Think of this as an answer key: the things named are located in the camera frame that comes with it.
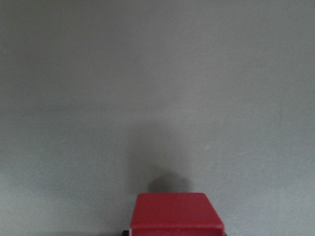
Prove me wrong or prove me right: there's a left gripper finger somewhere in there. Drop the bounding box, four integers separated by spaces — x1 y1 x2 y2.
122 230 130 236

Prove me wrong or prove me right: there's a red block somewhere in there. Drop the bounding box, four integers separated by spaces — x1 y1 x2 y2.
128 193 226 236

